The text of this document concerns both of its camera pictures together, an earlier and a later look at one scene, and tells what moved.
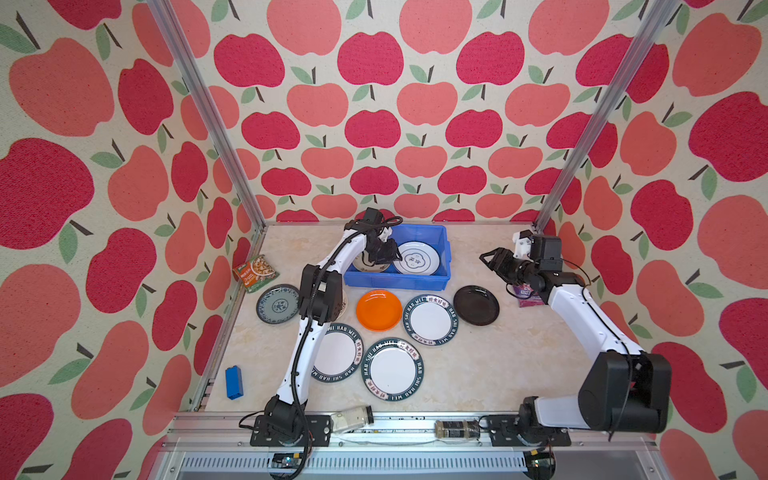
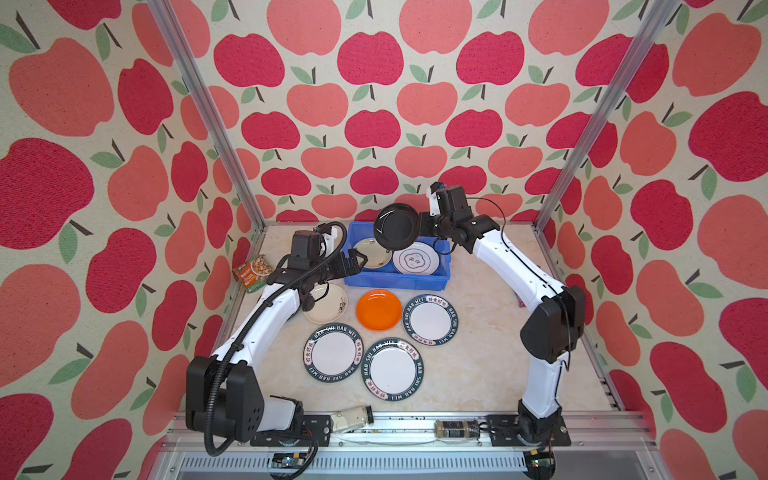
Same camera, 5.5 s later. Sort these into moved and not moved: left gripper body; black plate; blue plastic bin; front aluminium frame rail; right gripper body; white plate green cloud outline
Moved: black plate; left gripper body; right gripper body
Not moved: white plate green cloud outline; front aluminium frame rail; blue plastic bin
